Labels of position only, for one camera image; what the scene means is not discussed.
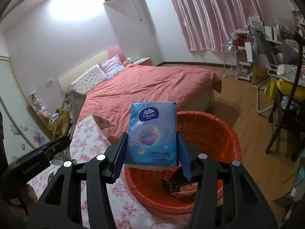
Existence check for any yellow snack packet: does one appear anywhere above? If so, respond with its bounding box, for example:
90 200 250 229
53 98 75 141

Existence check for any cluttered white desk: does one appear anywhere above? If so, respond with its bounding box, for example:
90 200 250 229
248 17 305 86

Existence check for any orange plastic basket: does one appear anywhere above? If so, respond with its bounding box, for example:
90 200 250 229
124 111 241 215

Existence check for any pink floral tablecloth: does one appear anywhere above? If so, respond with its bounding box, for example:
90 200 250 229
26 114 189 229

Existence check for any white paper bag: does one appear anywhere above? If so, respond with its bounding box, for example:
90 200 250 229
243 42 253 62

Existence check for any pink nightstand with book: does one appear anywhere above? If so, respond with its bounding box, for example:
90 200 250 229
133 57 153 67

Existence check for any cream and pink headboard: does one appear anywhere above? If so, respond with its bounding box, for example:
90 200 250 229
58 45 127 91

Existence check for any white tube chair frame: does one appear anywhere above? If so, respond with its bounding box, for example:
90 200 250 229
256 81 274 112

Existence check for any black floral fabric pouch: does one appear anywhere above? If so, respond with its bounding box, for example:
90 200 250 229
163 172 191 194

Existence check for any pink satin curtain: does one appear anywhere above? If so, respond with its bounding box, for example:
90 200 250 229
162 0 273 52

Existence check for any white wire rack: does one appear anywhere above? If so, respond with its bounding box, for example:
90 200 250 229
222 44 239 79

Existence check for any bed with pink duvet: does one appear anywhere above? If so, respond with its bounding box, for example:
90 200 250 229
76 63 223 134

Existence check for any pink striped pillow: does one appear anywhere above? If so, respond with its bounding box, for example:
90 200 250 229
99 55 126 79

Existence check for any person's left hand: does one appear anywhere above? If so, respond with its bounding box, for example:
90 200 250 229
5 184 37 220

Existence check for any hanging string of plush toys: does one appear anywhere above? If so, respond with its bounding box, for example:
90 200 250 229
32 95 51 120

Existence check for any dark wooden chair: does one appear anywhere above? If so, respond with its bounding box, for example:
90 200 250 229
266 32 305 163

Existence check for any floral sliding door wardrobe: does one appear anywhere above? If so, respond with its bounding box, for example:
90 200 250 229
0 56 53 163

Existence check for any yellow cushion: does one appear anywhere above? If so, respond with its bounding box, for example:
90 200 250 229
269 77 305 101

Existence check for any brown paper bag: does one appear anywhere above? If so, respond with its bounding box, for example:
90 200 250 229
251 65 270 87

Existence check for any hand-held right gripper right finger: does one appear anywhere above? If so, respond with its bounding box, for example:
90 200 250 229
176 131 279 229

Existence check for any white shelf cart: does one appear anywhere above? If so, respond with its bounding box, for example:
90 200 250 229
235 30 258 81

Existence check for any blue tissue packet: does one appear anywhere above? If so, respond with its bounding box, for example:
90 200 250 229
124 102 180 171

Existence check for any red plastic bag liner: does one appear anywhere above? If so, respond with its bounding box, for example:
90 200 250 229
124 111 241 215

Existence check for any white floral pillow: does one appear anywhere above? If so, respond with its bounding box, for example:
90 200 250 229
71 64 108 95

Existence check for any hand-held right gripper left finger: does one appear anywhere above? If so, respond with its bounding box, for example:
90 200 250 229
29 132 129 229

